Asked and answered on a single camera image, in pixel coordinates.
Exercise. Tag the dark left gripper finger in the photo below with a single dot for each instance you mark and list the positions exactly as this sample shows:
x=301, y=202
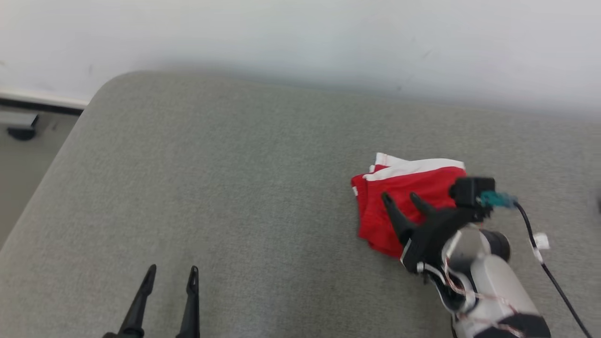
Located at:
x=138, y=310
x=191, y=314

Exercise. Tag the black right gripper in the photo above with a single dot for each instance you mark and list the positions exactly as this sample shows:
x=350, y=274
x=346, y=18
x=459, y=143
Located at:
x=429, y=239

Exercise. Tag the red and white shorts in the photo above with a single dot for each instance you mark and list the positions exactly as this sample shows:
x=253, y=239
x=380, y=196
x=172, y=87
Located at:
x=375, y=220

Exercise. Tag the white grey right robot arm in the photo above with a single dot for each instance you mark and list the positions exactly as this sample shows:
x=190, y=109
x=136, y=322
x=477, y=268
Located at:
x=493, y=291

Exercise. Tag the grey fabric sofa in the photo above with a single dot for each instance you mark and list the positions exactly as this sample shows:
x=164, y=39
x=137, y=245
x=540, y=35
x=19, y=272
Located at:
x=235, y=188

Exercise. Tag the black floor object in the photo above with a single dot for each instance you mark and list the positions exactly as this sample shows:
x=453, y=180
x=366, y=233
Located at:
x=21, y=133

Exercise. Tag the white and black baseboard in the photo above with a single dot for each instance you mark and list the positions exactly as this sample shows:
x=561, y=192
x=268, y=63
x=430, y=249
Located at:
x=37, y=102

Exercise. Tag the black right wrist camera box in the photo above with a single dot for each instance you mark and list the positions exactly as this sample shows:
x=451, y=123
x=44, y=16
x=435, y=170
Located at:
x=469, y=190

